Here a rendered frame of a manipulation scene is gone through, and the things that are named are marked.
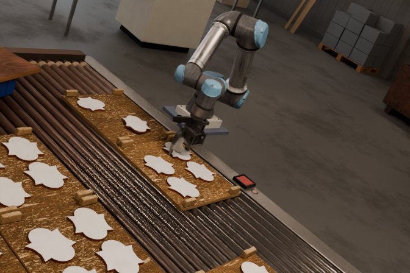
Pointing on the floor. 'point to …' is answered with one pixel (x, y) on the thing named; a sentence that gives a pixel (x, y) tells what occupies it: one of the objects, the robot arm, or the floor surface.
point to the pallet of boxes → (360, 37)
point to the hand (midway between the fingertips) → (177, 150)
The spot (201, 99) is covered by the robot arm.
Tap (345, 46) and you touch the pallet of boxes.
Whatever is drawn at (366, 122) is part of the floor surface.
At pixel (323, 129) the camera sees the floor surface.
